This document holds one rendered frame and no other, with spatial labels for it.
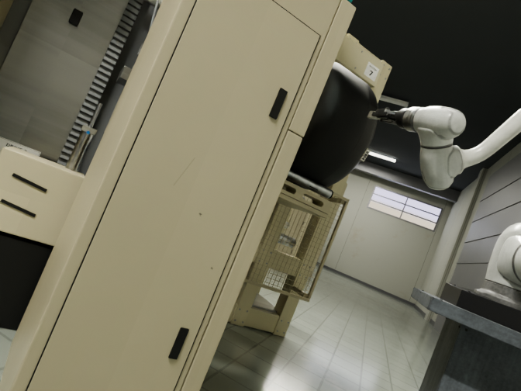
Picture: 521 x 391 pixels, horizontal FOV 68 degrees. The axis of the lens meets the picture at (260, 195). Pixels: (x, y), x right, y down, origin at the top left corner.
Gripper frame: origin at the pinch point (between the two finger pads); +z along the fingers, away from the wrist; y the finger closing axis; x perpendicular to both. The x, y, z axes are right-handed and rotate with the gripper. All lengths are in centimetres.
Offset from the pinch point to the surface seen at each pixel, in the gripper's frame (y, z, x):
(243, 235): 56, -49, 56
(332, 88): 16.7, 12.0, -3.3
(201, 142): 75, -47, 40
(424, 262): -920, 670, 85
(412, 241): -882, 715, 44
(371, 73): -29, 60, -37
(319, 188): -2.2, 15.1, 36.9
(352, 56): -13, 60, -38
